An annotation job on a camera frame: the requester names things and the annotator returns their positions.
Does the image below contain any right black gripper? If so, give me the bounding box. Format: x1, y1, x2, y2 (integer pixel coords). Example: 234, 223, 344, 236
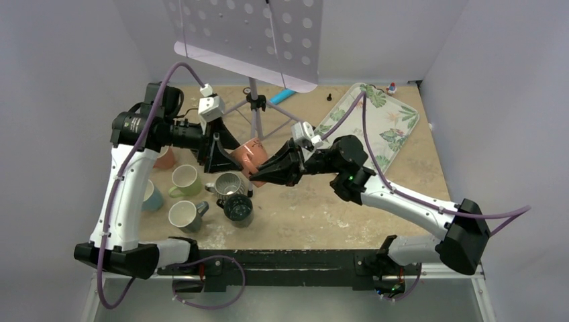
249, 138, 343, 189

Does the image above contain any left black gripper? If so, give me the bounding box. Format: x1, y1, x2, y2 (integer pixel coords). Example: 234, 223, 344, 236
162, 115, 243, 172

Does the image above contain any orange mug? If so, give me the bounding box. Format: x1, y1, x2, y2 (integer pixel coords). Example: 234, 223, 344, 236
229, 138, 268, 180

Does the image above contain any grey ribbed mug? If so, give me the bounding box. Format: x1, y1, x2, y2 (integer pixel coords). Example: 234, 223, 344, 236
205, 172, 246, 200

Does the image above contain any light green mug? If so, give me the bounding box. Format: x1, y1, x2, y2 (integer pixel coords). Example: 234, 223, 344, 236
168, 164, 202, 198

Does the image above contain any salmon pink mug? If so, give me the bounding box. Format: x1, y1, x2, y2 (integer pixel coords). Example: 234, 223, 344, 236
153, 146, 176, 170

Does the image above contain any dark teal mug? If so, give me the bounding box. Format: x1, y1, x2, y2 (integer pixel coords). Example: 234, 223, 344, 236
168, 201, 209, 233

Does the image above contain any light blue faceted mug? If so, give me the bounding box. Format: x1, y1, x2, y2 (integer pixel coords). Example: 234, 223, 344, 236
142, 180, 164, 212

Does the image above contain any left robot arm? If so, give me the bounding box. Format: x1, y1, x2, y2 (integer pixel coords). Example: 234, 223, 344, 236
73, 83, 242, 279

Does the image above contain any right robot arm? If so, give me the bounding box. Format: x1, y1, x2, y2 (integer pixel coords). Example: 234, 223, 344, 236
251, 135, 490, 275

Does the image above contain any light blue cylinder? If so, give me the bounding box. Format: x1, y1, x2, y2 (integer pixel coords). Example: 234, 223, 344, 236
269, 89, 296, 105

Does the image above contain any floral serving tray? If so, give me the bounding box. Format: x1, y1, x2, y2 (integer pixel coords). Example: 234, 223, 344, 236
315, 83, 419, 173

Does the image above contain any perforated music stand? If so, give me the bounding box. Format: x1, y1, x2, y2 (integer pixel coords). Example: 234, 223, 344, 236
161, 0, 325, 141

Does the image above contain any small gnome figurine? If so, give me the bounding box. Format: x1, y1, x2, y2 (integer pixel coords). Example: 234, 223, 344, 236
386, 82, 397, 96

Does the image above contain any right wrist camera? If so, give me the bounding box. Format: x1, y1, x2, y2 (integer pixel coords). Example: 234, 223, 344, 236
291, 121, 323, 152

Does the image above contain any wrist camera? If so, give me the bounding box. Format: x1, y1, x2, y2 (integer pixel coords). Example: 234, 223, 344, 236
198, 83, 225, 133
291, 121, 323, 152

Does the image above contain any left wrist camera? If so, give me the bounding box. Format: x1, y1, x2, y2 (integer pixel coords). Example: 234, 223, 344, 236
198, 83, 225, 133

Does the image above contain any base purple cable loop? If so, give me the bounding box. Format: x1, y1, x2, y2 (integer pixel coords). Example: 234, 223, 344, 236
171, 255, 247, 311

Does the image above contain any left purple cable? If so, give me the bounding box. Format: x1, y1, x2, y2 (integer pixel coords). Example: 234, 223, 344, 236
97, 62, 207, 310

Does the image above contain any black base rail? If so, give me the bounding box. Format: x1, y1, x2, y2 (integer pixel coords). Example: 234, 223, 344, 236
158, 250, 420, 293

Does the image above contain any aluminium frame rail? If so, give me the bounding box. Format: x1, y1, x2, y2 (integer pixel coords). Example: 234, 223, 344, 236
79, 273, 100, 322

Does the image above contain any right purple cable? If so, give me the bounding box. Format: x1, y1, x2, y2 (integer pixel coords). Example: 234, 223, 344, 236
319, 91, 532, 236

